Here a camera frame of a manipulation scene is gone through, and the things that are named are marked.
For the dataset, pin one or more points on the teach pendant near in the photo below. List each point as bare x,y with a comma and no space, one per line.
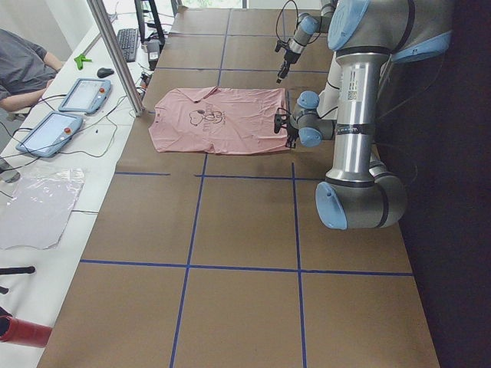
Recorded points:
51,134

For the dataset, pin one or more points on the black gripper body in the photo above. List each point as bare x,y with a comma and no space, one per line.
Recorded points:
286,61
291,133

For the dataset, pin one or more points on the teach pendant far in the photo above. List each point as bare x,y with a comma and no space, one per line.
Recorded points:
87,95

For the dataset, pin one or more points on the aluminium frame post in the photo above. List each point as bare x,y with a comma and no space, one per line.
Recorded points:
106,30

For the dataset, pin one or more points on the clear plastic bag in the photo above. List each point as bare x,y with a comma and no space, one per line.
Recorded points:
38,213

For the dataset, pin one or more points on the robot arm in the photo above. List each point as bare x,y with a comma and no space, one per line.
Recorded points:
306,26
359,191

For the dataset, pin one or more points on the black computer mouse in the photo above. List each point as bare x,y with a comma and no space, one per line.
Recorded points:
104,72

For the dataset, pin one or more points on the green plastic tool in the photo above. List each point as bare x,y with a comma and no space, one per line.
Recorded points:
80,60

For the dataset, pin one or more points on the black keyboard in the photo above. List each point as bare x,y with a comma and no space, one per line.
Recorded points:
127,39

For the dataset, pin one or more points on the black tripod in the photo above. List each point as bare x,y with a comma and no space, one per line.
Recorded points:
14,271

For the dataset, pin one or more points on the red cylinder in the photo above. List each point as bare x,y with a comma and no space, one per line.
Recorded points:
25,333

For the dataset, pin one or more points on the black power adapter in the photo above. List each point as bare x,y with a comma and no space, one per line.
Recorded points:
153,53

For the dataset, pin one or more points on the seated person grey shirt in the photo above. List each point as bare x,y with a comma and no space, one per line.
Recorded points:
27,71

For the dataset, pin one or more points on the pink Snoopy t-shirt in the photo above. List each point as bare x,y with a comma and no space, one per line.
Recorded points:
218,120

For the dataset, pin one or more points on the teach pendant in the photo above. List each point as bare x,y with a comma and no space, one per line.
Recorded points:
87,95
51,134

